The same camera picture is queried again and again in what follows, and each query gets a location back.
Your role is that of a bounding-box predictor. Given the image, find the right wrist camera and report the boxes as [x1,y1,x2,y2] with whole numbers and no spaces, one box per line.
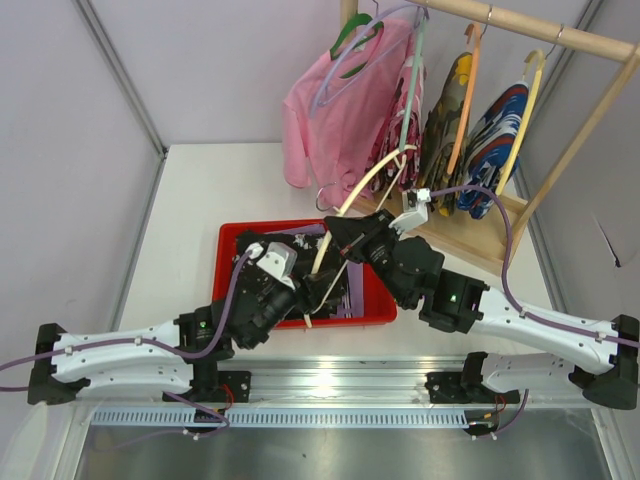
[389,188,431,234]

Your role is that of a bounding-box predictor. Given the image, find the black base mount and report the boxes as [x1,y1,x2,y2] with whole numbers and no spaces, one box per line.
[424,371,521,405]
[178,369,252,404]

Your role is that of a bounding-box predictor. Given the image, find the wooden clothes rack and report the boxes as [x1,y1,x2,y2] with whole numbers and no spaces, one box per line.
[339,0,640,278]

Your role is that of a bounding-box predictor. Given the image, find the pink patterned garment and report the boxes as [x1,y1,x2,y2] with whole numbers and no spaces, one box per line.
[367,55,426,193]

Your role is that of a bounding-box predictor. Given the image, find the purple hanger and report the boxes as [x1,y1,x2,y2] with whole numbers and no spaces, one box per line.
[308,0,431,119]

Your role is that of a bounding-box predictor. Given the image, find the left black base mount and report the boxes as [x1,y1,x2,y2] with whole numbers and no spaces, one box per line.
[178,369,252,404]

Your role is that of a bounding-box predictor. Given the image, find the black floral garment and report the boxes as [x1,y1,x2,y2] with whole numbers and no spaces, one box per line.
[233,224,353,320]

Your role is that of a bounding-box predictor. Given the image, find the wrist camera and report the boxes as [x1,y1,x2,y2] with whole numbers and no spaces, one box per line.
[246,242,297,291]
[389,188,431,234]

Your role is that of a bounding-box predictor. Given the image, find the camouflage garment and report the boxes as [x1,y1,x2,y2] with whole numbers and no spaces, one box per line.
[416,52,468,191]

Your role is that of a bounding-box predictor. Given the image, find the orange hanger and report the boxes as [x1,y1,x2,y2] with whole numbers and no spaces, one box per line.
[446,22,483,177]

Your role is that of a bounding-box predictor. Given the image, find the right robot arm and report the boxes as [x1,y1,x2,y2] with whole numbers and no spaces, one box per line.
[324,210,639,410]

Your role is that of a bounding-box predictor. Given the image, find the aluminium rail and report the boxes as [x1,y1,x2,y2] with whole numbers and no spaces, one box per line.
[72,355,616,409]

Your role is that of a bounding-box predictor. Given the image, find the pink t-shirt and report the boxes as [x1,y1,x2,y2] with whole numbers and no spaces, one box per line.
[282,18,411,207]

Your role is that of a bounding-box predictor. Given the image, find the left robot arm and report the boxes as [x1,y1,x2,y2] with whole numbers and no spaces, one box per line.
[27,265,336,406]

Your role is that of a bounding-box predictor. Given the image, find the blue patterned garment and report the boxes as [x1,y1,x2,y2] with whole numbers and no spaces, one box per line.
[462,81,529,192]

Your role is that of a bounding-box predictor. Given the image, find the yellow hanger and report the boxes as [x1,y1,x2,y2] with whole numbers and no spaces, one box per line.
[495,23,565,196]

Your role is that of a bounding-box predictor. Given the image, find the white cable duct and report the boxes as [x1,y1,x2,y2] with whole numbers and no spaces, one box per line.
[91,407,469,429]

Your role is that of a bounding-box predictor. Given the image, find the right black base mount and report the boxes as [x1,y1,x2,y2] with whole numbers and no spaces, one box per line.
[424,371,521,405]

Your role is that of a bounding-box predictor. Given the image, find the cream hanger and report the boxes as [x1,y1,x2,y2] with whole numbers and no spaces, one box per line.
[302,144,419,330]

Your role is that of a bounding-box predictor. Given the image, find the red plastic tray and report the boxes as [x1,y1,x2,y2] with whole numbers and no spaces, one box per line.
[212,219,397,328]

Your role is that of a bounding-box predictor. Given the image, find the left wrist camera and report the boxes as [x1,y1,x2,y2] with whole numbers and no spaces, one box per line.
[246,242,297,291]

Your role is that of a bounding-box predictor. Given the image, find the purple trousers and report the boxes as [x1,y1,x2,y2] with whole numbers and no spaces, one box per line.
[264,220,364,323]

